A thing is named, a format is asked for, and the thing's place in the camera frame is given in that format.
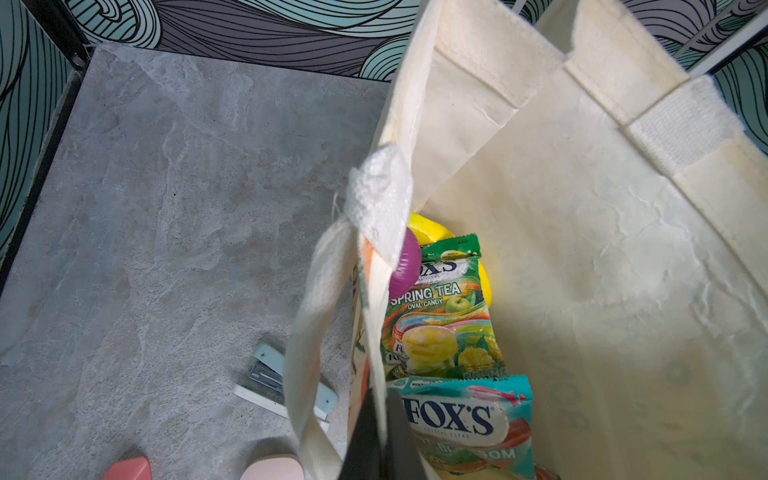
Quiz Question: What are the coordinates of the pink plastic scoop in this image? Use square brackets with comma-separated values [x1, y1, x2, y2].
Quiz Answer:
[102, 456, 152, 480]

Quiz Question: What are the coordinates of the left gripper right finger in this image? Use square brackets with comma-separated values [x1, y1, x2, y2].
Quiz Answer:
[383, 389, 427, 480]

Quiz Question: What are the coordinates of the yellow green candy bag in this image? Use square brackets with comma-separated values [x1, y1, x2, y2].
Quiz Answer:
[381, 234, 509, 381]

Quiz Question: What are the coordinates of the red green candy bag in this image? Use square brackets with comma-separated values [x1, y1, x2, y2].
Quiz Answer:
[387, 376, 536, 479]

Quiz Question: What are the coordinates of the pink round sponge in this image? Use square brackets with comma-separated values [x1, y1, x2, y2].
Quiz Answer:
[240, 454, 305, 480]

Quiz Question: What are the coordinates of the white grey stapler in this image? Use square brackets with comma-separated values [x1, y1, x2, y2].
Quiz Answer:
[233, 342, 339, 432]

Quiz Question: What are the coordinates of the purple onion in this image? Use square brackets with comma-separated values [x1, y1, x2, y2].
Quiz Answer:
[389, 228, 422, 300]

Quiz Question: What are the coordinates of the cream canvas grocery bag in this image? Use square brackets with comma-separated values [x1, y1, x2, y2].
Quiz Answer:
[284, 1, 767, 479]

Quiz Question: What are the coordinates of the large yellow banana bunch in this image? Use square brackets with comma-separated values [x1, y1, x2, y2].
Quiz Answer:
[408, 213, 493, 306]

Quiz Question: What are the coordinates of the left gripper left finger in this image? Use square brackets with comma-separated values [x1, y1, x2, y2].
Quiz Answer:
[338, 389, 383, 480]

